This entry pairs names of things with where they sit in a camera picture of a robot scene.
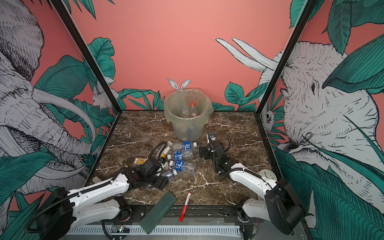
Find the blue label bottle near bin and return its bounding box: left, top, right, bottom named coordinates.
left=172, top=141, right=197, bottom=151

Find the dark green flat board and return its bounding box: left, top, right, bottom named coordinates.
left=140, top=192, right=176, bottom=234

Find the clear bottle green cap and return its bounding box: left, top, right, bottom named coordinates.
left=180, top=108, right=190, bottom=119

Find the red marker pen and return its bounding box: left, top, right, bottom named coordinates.
left=179, top=192, right=192, bottom=222

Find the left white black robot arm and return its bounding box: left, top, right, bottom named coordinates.
left=25, top=158, right=169, bottom=240

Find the white round alarm clock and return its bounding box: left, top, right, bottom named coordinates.
left=258, top=169, right=277, bottom=181

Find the beige plastic block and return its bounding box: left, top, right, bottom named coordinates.
left=92, top=177, right=102, bottom=184

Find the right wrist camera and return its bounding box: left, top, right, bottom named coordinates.
left=206, top=133, right=216, bottom=147

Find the Pocari Sweat blue label bottle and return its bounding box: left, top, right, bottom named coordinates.
left=167, top=150, right=193, bottom=161

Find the bottle with sunflower label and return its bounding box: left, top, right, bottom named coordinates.
left=134, top=158, right=147, bottom=166

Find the clear bottle red label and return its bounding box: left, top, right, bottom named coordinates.
left=189, top=103, right=199, bottom=118

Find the clear bottle yellow white label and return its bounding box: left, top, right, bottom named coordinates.
left=161, top=141, right=173, bottom=159

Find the blue label bottle white cap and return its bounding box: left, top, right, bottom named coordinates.
left=169, top=160, right=197, bottom=174

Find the translucent green waste bin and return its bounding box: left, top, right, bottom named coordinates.
left=164, top=89, right=214, bottom=141

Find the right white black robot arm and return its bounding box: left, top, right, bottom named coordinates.
left=199, top=141, right=305, bottom=235

